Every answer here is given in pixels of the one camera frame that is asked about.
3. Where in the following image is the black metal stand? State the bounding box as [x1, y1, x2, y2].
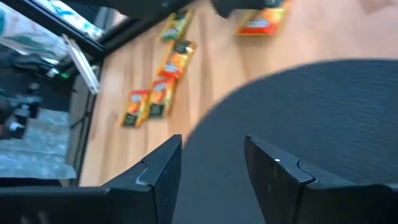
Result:
[0, 90, 41, 141]

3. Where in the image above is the lemon lime tea packet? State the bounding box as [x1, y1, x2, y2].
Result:
[160, 11, 193, 43]

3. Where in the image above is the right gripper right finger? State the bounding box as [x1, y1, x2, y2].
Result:
[244, 134, 318, 224]

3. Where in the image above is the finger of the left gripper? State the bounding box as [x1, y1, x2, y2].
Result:
[211, 0, 285, 19]

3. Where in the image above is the round dark woven placemat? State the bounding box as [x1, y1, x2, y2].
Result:
[172, 58, 398, 224]

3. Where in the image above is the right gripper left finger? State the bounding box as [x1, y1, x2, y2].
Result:
[101, 134, 183, 224]

